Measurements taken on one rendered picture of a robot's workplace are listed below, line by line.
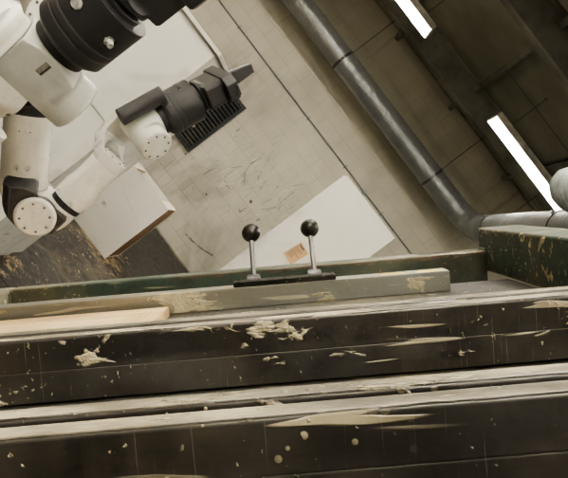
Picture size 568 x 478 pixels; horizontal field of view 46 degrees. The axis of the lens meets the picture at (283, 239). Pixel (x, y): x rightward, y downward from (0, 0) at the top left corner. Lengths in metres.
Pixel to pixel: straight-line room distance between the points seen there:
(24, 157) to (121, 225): 4.83
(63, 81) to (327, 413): 0.49
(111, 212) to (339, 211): 2.29
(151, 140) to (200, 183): 8.00
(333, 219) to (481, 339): 4.07
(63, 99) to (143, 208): 5.35
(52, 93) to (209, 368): 0.34
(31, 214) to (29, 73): 0.60
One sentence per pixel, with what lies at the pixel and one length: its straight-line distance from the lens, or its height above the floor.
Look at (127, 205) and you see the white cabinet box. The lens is 6.14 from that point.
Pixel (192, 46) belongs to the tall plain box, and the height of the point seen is 1.66.
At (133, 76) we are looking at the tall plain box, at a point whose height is 1.34.
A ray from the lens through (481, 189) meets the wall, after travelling 9.55.
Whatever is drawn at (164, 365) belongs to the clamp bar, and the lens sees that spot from 0.74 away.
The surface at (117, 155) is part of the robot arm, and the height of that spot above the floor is 1.32.
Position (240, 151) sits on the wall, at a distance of 9.27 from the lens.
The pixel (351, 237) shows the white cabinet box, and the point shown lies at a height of 1.80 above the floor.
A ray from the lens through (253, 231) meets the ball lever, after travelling 1.34.
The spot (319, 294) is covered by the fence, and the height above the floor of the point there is 1.47.
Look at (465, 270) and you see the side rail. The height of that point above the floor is 1.77.
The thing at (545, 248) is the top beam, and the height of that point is 1.85.
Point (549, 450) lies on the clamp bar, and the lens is 0.44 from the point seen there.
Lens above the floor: 1.51
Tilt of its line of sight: 1 degrees down
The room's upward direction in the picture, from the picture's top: 53 degrees clockwise
